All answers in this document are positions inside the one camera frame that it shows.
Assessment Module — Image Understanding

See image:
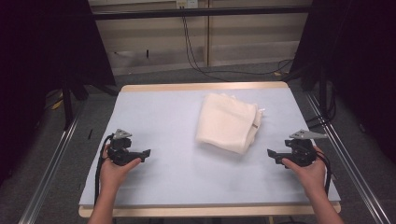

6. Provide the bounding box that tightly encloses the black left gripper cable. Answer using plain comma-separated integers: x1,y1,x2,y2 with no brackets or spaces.
93,133,115,207

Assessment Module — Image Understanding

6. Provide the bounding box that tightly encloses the aluminium floor rail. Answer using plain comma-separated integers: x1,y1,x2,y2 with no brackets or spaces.
18,101,86,224
304,91,392,224

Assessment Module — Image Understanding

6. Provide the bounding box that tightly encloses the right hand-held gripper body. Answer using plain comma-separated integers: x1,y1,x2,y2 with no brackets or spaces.
281,129,329,168

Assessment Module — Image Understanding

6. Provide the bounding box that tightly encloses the wooden table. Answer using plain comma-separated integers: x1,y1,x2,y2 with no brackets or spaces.
78,81,343,218

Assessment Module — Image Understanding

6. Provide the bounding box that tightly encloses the white wall power outlet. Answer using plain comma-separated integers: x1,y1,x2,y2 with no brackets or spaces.
175,0,200,9

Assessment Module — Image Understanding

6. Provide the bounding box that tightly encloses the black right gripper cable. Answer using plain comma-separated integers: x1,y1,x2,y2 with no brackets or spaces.
314,150,332,198

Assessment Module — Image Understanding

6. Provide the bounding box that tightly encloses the white mesh laundry bag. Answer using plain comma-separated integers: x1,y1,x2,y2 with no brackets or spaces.
194,92,266,155

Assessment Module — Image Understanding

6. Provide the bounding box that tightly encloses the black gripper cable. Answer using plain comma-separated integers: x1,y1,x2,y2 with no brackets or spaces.
93,133,115,207
314,150,332,198

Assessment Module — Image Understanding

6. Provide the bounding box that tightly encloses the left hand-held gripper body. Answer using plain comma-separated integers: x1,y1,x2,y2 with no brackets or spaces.
106,128,145,167

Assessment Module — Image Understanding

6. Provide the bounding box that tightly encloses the black horizontal bar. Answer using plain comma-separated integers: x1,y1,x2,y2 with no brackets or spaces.
92,5,313,21

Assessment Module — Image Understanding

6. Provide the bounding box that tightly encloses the yellow floor tape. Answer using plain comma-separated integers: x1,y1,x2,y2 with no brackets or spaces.
50,98,64,111

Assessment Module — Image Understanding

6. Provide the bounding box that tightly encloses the light blue table mat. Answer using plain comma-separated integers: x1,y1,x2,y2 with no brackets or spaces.
78,87,342,208

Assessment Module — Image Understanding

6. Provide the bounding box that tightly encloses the black floor cable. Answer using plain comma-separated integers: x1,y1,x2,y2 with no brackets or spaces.
180,7,295,83

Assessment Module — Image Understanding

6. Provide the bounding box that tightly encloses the person's left hand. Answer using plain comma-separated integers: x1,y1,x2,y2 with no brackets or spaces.
98,144,143,196

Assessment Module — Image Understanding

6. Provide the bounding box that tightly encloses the black cable by rail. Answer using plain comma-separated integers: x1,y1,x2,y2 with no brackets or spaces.
304,82,337,130

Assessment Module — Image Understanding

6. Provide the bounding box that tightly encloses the black metal stand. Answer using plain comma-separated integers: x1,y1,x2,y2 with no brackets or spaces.
61,78,77,131

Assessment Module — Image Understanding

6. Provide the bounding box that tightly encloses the person's right hand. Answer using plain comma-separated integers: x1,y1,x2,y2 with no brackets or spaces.
280,145,329,199

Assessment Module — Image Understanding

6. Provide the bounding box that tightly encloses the dark curtain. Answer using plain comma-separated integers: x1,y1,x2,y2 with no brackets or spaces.
0,0,120,186
281,0,396,164

